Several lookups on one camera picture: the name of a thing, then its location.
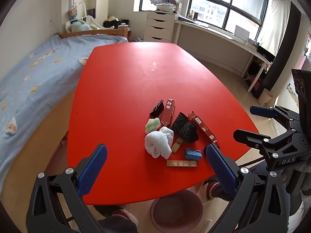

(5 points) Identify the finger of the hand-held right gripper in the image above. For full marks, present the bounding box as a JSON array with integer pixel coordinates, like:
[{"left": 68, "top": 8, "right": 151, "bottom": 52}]
[
  {"left": 233, "top": 129, "right": 307, "bottom": 171},
  {"left": 250, "top": 105, "right": 302, "bottom": 131}
]

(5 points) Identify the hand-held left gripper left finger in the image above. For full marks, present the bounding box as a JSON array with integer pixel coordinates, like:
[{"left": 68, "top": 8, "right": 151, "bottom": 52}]
[{"left": 26, "top": 144, "right": 114, "bottom": 233}]

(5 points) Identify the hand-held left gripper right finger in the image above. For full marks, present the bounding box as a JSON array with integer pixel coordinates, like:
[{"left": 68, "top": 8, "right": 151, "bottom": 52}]
[{"left": 204, "top": 143, "right": 291, "bottom": 233}]

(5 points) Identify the blue plastic piece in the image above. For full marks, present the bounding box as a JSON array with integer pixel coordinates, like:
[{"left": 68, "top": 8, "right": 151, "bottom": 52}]
[{"left": 185, "top": 148, "right": 202, "bottom": 162}]

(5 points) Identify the notched wooden strip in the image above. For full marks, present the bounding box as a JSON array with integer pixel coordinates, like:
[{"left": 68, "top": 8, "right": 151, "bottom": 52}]
[{"left": 166, "top": 160, "right": 198, "bottom": 168}]

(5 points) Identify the red box with barcode label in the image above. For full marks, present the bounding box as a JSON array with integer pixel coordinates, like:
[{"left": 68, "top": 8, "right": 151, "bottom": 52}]
[{"left": 188, "top": 111, "right": 218, "bottom": 143}]

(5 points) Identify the small gold wooden piece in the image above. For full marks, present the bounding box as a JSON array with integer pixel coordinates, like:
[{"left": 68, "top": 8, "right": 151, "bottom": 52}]
[{"left": 171, "top": 137, "right": 183, "bottom": 153}]

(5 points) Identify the black patterned sock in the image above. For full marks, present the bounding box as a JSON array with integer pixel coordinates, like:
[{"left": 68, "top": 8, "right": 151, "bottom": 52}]
[{"left": 170, "top": 112, "right": 200, "bottom": 143}]

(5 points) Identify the pink trash bin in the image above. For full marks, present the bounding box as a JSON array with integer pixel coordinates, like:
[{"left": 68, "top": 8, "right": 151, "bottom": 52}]
[{"left": 150, "top": 190, "right": 204, "bottom": 233}]

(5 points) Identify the white sock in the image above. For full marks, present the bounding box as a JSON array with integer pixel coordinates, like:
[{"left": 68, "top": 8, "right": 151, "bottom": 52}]
[{"left": 145, "top": 127, "right": 174, "bottom": 159}]

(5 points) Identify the green and white cloth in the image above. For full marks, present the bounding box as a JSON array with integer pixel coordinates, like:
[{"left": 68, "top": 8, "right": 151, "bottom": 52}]
[{"left": 145, "top": 118, "right": 161, "bottom": 134}]

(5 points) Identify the red box with white characters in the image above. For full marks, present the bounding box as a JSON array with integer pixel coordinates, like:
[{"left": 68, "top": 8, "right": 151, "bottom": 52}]
[{"left": 161, "top": 97, "right": 176, "bottom": 127}]

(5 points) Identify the black plastic clip piece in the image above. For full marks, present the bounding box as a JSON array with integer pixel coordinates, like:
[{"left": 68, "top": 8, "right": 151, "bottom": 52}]
[{"left": 149, "top": 99, "right": 165, "bottom": 117}]

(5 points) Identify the beige waste bin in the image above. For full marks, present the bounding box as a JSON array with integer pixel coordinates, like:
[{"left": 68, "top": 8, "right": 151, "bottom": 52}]
[{"left": 258, "top": 89, "right": 273, "bottom": 106}]

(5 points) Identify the pink slipper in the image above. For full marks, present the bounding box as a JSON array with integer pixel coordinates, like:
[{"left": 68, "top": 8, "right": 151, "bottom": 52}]
[
  {"left": 110, "top": 209, "right": 139, "bottom": 224},
  {"left": 202, "top": 181, "right": 220, "bottom": 199}
]

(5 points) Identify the black tall panel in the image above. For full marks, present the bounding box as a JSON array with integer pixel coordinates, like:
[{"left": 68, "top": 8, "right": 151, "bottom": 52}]
[{"left": 251, "top": 1, "right": 302, "bottom": 97}]

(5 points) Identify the white curtain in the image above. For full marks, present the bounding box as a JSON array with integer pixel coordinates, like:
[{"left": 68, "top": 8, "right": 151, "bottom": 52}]
[{"left": 258, "top": 0, "right": 291, "bottom": 56}]

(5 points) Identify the white desk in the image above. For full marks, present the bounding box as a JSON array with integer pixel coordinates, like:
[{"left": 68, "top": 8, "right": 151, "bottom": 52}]
[{"left": 174, "top": 18, "right": 271, "bottom": 93}]

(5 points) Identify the bed with blue sheet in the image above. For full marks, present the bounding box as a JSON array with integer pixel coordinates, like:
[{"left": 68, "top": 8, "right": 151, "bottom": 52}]
[{"left": 0, "top": 34, "right": 129, "bottom": 187}]

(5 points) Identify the white drawer unit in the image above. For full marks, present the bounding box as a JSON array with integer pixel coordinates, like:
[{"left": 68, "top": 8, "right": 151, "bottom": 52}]
[{"left": 144, "top": 11, "right": 175, "bottom": 43}]

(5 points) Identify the white bowl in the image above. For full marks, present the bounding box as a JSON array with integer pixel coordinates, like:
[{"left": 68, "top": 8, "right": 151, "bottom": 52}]
[{"left": 156, "top": 3, "right": 174, "bottom": 12}]

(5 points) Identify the blue green plush toy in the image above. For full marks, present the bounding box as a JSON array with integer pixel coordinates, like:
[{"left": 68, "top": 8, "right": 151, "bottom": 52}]
[{"left": 70, "top": 21, "right": 94, "bottom": 32}]

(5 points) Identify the colourful wall sticker strip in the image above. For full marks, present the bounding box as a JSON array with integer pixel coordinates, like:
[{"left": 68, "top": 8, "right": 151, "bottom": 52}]
[{"left": 287, "top": 83, "right": 299, "bottom": 103}]

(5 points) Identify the pink wall board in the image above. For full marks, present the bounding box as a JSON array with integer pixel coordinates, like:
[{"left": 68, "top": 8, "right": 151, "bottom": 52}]
[{"left": 300, "top": 53, "right": 311, "bottom": 71}]

